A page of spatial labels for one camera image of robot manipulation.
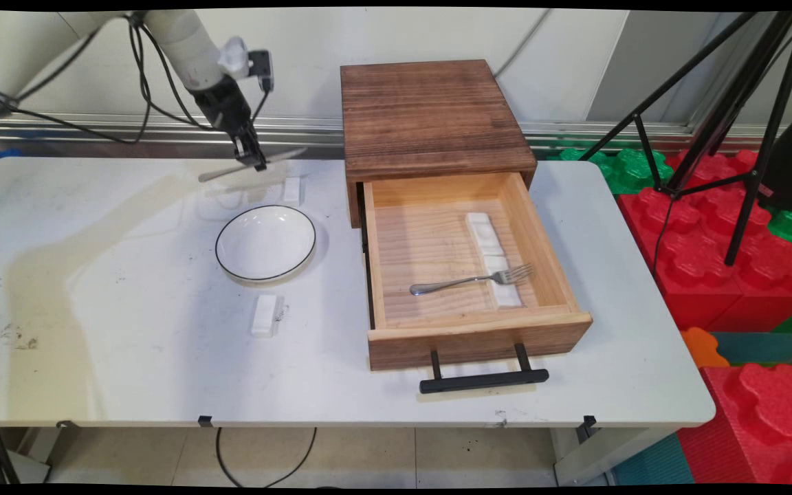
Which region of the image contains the white plate black rim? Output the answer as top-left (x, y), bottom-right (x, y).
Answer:
top-left (214, 205), bottom-right (317, 283)

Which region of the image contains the silver metal knife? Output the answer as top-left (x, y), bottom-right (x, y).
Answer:
top-left (197, 146), bottom-right (309, 184)

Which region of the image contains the black camera tripod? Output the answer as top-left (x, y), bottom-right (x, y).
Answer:
top-left (578, 10), bottom-right (792, 267)

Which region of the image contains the white textured rest strip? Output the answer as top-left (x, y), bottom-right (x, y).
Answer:
top-left (481, 255), bottom-right (525, 308)
top-left (465, 212), bottom-right (505, 257)

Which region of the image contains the dark wooden cabinet box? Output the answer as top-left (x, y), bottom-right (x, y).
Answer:
top-left (340, 60), bottom-right (538, 229)

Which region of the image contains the large red foam block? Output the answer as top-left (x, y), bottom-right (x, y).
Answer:
top-left (618, 150), bottom-right (792, 332)

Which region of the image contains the black floor cable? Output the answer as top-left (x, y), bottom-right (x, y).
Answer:
top-left (215, 426), bottom-right (318, 490)

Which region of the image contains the light wooden drawer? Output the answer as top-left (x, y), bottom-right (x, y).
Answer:
top-left (362, 172), bottom-right (593, 372)

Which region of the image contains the black wrist camera white mount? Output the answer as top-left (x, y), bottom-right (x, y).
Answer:
top-left (219, 36), bottom-right (275, 94)

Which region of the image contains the grey metal table leg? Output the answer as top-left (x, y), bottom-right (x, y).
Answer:
top-left (553, 426), bottom-right (675, 487)

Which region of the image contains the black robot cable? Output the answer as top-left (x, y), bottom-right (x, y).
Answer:
top-left (0, 12), bottom-right (274, 146)

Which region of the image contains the orange foam piece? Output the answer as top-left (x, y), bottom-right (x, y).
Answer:
top-left (680, 327), bottom-right (731, 369)

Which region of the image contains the teal foam mat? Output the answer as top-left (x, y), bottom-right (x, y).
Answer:
top-left (711, 332), bottom-right (792, 366)

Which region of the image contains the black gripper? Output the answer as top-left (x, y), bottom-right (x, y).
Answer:
top-left (193, 74), bottom-right (268, 172)

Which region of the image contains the silver metal fork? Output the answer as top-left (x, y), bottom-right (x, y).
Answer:
top-left (409, 263), bottom-right (535, 297)

